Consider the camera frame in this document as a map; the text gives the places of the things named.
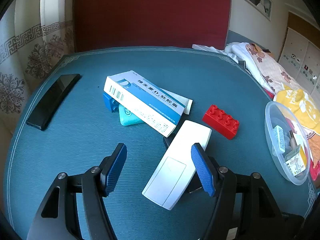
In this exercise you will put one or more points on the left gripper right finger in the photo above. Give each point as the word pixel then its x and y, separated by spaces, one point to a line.
pixel 242 201

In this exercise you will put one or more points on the white remote control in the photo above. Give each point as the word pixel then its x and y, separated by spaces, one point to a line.
pixel 176 169

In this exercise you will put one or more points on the white blue medicine box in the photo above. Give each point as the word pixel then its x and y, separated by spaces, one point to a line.
pixel 145 100

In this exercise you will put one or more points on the beige cream tube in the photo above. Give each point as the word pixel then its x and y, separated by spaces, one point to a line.
pixel 293 143

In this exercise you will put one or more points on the teal table mat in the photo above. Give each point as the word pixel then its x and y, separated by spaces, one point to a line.
pixel 82 132

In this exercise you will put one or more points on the white yellow medicine box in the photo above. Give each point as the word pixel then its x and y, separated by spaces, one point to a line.
pixel 296 161

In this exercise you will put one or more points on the floral white quilt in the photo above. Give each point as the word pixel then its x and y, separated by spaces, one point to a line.
pixel 263 67

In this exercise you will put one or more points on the white wardrobe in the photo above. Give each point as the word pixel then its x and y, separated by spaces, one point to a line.
pixel 300 58

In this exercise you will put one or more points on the yellow blanket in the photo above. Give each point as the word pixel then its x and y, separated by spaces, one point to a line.
pixel 301 104

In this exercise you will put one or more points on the clear plastic bowl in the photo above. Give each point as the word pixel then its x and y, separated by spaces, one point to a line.
pixel 278 114

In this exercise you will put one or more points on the red upright mattress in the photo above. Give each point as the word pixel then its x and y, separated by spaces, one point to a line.
pixel 180 23

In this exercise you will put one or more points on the patterned beige curtain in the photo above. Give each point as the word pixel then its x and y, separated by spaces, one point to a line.
pixel 35 34

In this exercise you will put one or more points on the black smartphone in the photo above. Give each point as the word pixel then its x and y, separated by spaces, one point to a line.
pixel 43 112

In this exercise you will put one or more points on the teal soap bar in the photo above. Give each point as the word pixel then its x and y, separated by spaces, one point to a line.
pixel 127 118

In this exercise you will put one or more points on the blue toy brick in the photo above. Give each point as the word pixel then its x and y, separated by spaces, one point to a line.
pixel 111 104

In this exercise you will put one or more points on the red toy brick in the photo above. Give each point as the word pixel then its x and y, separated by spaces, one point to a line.
pixel 222 122

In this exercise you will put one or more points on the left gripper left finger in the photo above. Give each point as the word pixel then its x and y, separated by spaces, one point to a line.
pixel 57 215

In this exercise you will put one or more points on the small pale green box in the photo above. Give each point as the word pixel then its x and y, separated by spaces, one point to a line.
pixel 278 139

